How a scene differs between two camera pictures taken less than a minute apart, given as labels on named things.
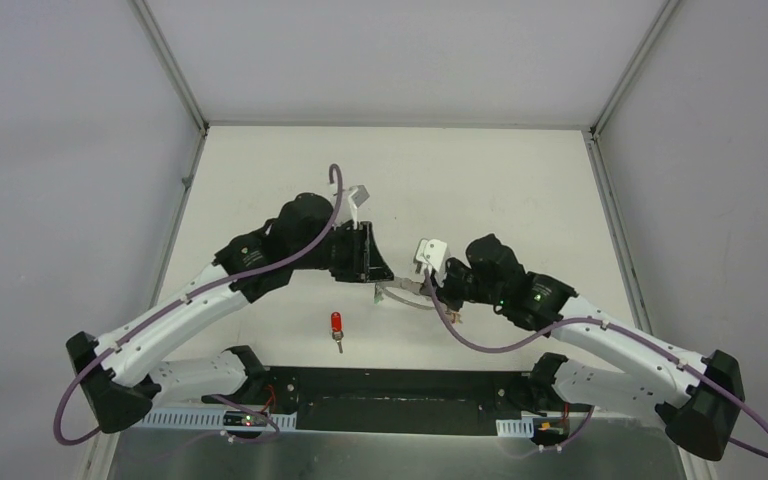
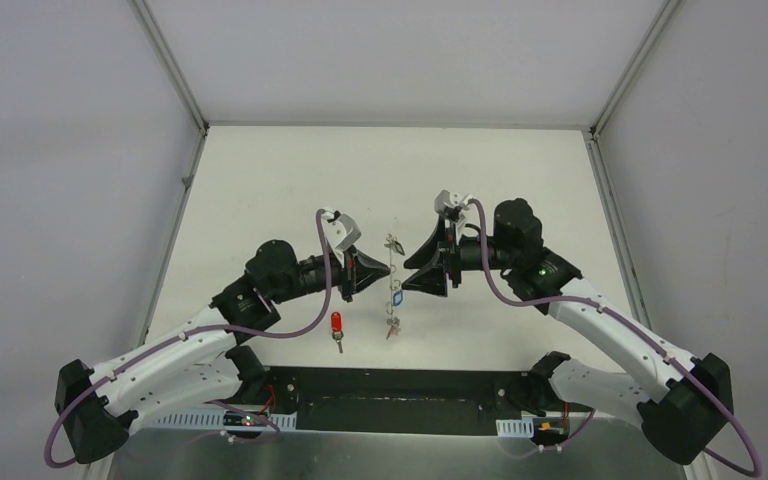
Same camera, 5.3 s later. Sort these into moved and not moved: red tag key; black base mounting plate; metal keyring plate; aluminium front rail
Moved: metal keyring plate
Not moved: red tag key; black base mounting plate; aluminium front rail
